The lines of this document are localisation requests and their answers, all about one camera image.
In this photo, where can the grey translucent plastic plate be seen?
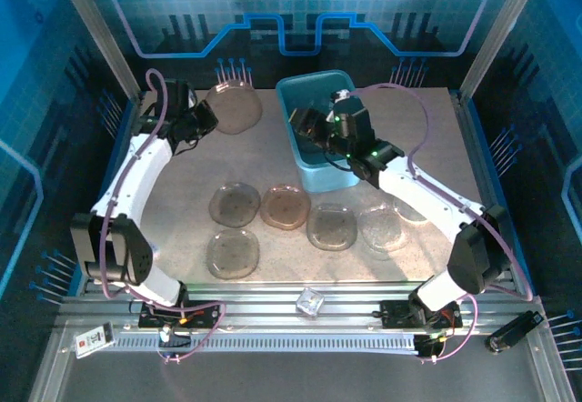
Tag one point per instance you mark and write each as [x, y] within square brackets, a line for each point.
[235, 205]
[330, 227]

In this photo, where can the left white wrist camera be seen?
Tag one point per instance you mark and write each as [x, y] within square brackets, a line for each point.
[192, 99]

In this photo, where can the clear plastic plate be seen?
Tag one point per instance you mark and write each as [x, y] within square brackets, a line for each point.
[382, 231]
[233, 254]

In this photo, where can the aluminium frame post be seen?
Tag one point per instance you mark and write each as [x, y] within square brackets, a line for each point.
[100, 33]
[500, 33]

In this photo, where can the white label card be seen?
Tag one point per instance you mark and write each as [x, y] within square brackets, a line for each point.
[94, 339]

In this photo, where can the aluminium extrusion rail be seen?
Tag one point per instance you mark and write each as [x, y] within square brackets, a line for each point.
[273, 311]

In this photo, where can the black handheld device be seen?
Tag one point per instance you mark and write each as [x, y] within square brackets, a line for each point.
[514, 331]

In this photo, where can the clear plastic cube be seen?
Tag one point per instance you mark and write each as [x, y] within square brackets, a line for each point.
[310, 303]

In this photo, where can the teal plastic bin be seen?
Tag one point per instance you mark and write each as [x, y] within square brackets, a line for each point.
[318, 179]

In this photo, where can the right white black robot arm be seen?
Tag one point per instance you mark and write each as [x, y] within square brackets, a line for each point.
[432, 193]

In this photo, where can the left aluminium frame post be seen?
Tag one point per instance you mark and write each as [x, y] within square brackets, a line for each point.
[100, 33]

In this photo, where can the right aluminium frame post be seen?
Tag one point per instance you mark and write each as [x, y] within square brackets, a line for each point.
[500, 33]

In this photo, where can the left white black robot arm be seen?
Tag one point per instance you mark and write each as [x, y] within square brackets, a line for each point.
[136, 179]

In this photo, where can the brown translucent plastic plate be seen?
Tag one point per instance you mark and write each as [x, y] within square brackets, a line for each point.
[236, 106]
[285, 206]

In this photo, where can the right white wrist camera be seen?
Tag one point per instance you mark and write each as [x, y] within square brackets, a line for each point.
[344, 95]

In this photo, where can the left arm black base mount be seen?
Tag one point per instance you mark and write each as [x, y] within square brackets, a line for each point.
[204, 315]

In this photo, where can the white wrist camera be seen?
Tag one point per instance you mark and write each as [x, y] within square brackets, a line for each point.
[192, 99]
[344, 95]

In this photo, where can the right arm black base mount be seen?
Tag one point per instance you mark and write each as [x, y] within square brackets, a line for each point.
[395, 313]

